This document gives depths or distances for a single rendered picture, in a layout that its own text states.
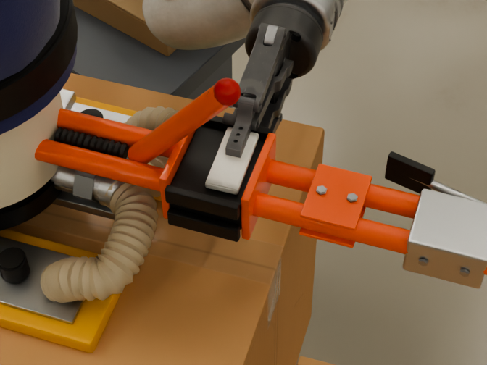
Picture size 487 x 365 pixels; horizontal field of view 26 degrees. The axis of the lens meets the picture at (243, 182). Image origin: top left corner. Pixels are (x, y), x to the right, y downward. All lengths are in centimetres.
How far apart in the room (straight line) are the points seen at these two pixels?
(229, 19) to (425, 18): 174
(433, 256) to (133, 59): 90
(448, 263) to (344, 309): 139
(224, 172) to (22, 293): 24
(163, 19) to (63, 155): 32
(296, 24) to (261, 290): 26
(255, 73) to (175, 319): 25
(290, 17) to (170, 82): 64
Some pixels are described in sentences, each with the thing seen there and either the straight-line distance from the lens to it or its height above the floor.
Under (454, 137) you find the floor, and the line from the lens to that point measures 263.
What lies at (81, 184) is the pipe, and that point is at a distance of 103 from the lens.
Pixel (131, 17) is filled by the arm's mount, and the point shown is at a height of 80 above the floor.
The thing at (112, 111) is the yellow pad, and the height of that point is 109.
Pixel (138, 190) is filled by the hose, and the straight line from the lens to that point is 101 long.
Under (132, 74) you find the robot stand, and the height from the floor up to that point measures 75.
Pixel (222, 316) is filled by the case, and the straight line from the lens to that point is 103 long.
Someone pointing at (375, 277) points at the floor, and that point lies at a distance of 235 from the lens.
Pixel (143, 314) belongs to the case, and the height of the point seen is 107.
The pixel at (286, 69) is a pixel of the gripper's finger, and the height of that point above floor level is 122.
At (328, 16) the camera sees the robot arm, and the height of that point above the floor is 122.
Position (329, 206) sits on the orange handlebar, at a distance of 93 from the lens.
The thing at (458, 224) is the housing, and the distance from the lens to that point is 93.
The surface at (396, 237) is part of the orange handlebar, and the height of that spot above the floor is 121.
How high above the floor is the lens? 195
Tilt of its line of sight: 52 degrees down
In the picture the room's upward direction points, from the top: straight up
